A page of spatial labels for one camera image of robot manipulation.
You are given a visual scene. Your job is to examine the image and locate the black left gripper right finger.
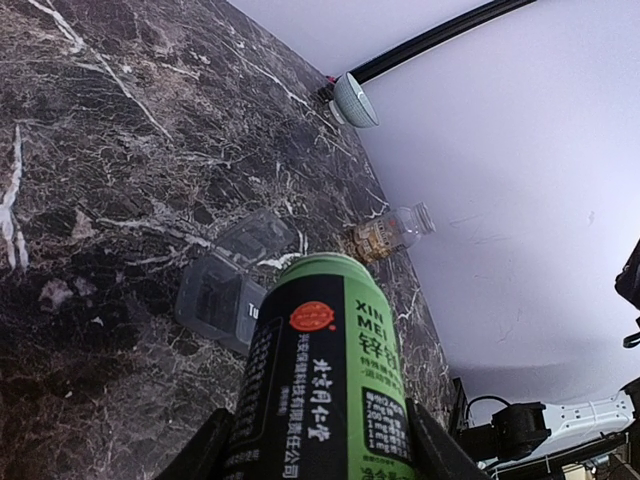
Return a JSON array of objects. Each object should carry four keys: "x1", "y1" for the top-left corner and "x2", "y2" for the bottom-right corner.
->
[{"x1": 406, "y1": 398, "x2": 490, "y2": 480}]

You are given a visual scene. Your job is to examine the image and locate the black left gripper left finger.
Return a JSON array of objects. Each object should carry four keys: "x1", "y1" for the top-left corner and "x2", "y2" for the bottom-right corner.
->
[{"x1": 155, "y1": 408, "x2": 233, "y2": 480}]

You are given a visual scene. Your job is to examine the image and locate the green pill bottle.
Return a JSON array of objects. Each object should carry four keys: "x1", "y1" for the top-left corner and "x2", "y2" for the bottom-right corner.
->
[{"x1": 220, "y1": 253, "x2": 416, "y2": 479}]

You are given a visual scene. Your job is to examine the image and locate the grey weekly pill organizer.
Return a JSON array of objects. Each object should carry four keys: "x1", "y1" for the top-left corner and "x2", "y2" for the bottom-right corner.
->
[{"x1": 175, "y1": 209, "x2": 293, "y2": 356}]

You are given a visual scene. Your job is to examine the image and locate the small celadon bowl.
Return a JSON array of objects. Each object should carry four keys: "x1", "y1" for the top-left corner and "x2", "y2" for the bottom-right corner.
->
[{"x1": 329, "y1": 73, "x2": 379, "y2": 129}]

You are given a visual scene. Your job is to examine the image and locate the black corner frame post right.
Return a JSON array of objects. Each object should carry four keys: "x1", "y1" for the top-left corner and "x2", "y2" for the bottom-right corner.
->
[{"x1": 349, "y1": 0, "x2": 535, "y2": 85}]

